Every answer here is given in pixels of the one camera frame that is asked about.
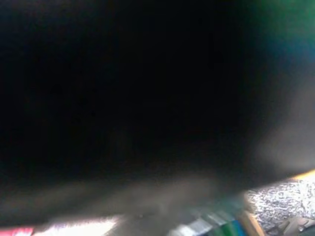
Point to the red barrier belt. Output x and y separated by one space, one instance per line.
14 232

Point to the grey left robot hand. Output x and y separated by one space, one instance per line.
123 97

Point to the blue metal shelf rack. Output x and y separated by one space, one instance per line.
304 49

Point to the green plastic crate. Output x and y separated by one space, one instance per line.
288 16
221 228

